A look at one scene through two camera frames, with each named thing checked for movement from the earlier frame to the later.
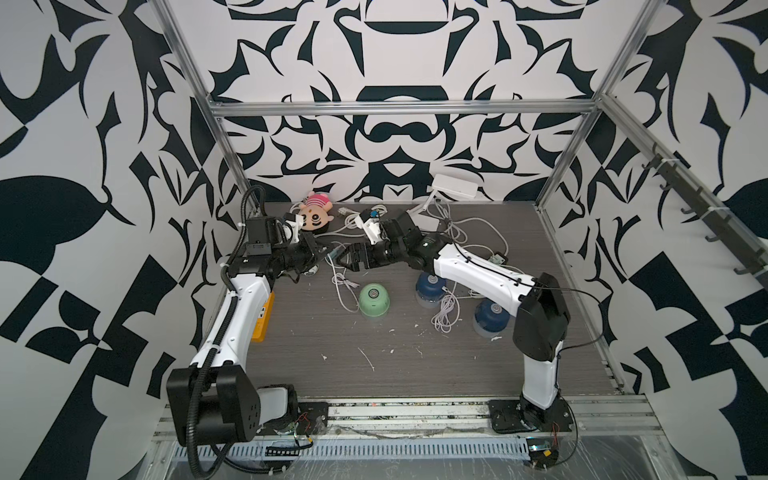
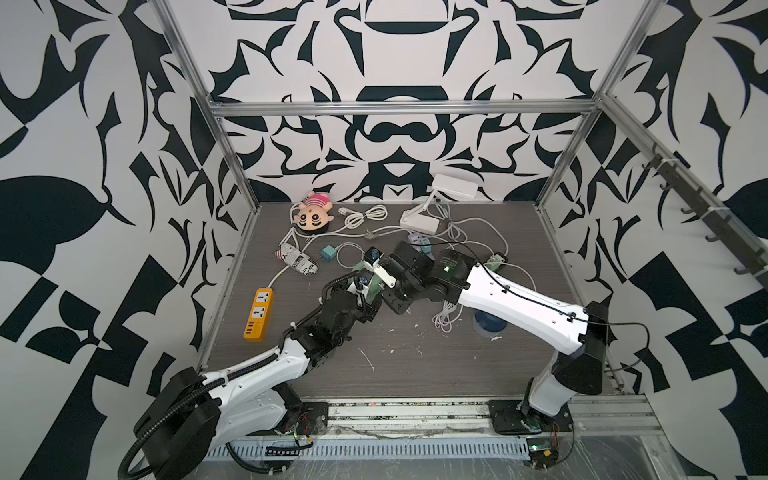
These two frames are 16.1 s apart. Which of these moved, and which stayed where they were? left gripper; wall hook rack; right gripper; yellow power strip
Moved: right gripper; left gripper
Stayed: yellow power strip; wall hook rack
